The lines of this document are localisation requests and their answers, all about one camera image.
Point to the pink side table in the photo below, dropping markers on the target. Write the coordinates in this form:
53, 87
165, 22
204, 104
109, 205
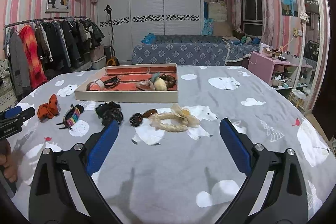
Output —
280, 74

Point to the grey coat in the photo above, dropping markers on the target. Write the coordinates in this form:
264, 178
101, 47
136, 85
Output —
19, 65

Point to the person left hand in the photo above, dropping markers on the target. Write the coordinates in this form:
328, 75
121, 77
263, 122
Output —
8, 162

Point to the black ruffled scrunchie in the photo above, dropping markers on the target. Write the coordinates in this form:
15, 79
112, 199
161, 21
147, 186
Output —
100, 109

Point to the orange red coat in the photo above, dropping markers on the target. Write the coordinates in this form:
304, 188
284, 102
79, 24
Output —
30, 46

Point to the storage boxes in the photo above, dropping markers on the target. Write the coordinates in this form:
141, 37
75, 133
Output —
98, 58

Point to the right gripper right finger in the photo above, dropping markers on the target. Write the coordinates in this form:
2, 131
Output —
274, 190

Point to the window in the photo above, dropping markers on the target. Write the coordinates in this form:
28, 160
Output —
252, 17

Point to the white wardrobe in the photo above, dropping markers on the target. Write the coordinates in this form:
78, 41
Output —
134, 19

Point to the dark hanging clothes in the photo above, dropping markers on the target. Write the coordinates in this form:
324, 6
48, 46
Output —
65, 45

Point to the garment steamer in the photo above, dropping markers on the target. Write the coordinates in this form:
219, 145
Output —
112, 59

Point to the metal clothes rack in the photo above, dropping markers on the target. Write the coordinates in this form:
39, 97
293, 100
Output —
5, 27

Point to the amber brown hair clip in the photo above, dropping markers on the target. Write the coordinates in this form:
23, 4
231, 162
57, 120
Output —
137, 118

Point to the cream braided flower hairband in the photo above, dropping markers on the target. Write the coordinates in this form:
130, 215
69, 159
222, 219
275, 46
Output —
177, 120

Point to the black claw hair clip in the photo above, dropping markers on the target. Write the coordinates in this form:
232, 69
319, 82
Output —
112, 115

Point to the pink curtain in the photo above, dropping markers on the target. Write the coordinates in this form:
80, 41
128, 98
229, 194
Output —
267, 21

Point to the rainbow woven hair clip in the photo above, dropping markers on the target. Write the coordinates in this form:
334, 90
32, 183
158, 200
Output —
71, 117

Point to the white framed mirror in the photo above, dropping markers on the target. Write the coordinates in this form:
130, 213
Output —
310, 56

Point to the bed with blue cover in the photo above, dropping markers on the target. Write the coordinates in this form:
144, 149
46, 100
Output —
203, 50

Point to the beige tray red lining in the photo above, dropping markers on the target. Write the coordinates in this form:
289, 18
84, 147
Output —
120, 84

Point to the polar bear grey tablecloth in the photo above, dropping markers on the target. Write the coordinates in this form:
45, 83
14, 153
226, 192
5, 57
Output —
154, 176

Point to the orange fabric scrunchie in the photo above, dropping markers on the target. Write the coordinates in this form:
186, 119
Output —
48, 110

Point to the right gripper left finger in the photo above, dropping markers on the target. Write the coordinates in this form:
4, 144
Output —
63, 190

